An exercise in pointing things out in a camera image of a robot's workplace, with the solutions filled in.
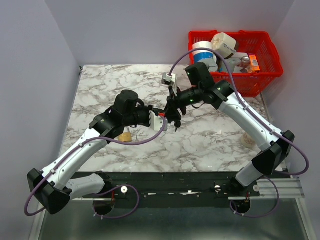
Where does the beige paper roll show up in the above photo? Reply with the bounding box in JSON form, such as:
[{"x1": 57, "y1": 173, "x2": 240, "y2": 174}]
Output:
[{"x1": 211, "y1": 32, "x2": 238, "y2": 59}]

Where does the black padlock with keys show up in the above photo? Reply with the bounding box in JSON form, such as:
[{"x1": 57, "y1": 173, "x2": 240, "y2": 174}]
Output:
[{"x1": 174, "y1": 120, "x2": 182, "y2": 132}]

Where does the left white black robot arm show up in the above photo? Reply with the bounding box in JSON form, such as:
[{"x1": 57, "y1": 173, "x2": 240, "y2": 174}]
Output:
[{"x1": 24, "y1": 90, "x2": 167, "y2": 217}]

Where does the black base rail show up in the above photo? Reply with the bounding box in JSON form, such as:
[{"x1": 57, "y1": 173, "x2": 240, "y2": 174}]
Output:
[{"x1": 72, "y1": 171, "x2": 292, "y2": 210}]

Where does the white plastic bottle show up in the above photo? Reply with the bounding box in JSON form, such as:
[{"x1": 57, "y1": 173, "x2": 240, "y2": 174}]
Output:
[{"x1": 240, "y1": 132, "x2": 256, "y2": 149}]

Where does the small metal can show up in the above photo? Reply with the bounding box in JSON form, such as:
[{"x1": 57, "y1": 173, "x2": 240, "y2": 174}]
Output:
[{"x1": 241, "y1": 56, "x2": 251, "y2": 65}]

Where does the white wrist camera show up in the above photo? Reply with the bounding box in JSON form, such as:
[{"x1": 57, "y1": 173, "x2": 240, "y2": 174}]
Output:
[
  {"x1": 161, "y1": 73, "x2": 180, "y2": 96},
  {"x1": 149, "y1": 111, "x2": 168, "y2": 132}
]

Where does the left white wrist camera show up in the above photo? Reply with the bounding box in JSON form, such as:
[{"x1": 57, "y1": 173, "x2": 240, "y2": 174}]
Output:
[{"x1": 149, "y1": 111, "x2": 168, "y2": 132}]

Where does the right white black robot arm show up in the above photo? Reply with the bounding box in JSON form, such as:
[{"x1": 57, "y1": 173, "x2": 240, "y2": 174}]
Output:
[{"x1": 161, "y1": 62, "x2": 295, "y2": 196}]

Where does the white blue tape roll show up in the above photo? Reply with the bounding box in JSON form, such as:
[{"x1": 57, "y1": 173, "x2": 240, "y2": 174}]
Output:
[{"x1": 192, "y1": 41, "x2": 214, "y2": 63}]

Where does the red plastic basket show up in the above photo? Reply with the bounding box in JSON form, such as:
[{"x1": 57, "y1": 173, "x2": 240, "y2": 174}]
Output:
[{"x1": 187, "y1": 29, "x2": 285, "y2": 98}]

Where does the aluminium frame rail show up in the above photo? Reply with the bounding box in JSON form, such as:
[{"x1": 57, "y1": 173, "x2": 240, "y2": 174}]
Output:
[{"x1": 257, "y1": 178, "x2": 305, "y2": 199}]

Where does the grey box in basket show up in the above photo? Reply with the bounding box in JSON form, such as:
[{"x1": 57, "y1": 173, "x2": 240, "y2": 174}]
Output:
[{"x1": 219, "y1": 58, "x2": 242, "y2": 73}]

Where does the large brass padlock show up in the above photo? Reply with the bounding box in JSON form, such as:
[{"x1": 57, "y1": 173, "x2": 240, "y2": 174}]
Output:
[{"x1": 118, "y1": 126, "x2": 132, "y2": 143}]

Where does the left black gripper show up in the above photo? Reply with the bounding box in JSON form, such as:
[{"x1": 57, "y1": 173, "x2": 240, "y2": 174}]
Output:
[{"x1": 123, "y1": 105, "x2": 159, "y2": 128}]

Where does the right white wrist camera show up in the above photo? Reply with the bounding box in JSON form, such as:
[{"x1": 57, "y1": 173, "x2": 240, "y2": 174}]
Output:
[{"x1": 161, "y1": 73, "x2": 180, "y2": 96}]

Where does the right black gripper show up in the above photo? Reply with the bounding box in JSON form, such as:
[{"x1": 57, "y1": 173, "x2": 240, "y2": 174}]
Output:
[{"x1": 163, "y1": 85, "x2": 202, "y2": 122}]

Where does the orange small box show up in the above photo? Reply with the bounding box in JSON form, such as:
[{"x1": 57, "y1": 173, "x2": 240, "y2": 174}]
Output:
[{"x1": 248, "y1": 54, "x2": 261, "y2": 73}]

